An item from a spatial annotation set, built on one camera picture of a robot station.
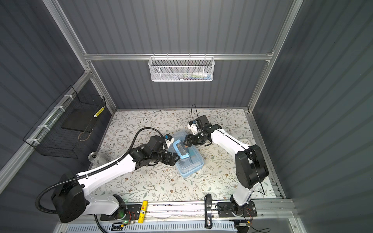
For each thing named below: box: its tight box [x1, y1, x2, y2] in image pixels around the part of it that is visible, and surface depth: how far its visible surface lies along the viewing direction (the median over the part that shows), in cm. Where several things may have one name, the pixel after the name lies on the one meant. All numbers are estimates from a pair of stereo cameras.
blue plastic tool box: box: [168, 130, 204, 178], surface depth 83 cm
